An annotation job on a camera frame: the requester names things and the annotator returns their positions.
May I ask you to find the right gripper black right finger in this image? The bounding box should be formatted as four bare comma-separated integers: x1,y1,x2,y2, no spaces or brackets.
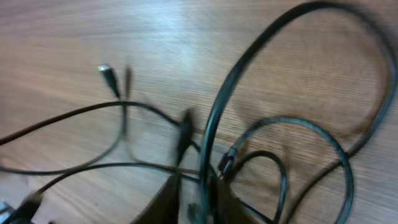
214,178,258,224

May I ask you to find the thick black USB cable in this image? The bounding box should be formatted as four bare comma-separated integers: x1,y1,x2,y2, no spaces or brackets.
186,1,398,224

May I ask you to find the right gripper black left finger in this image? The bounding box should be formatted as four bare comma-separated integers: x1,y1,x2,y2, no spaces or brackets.
131,175,181,224

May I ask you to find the thin black micro USB cable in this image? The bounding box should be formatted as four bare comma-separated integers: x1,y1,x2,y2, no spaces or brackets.
0,63,218,224

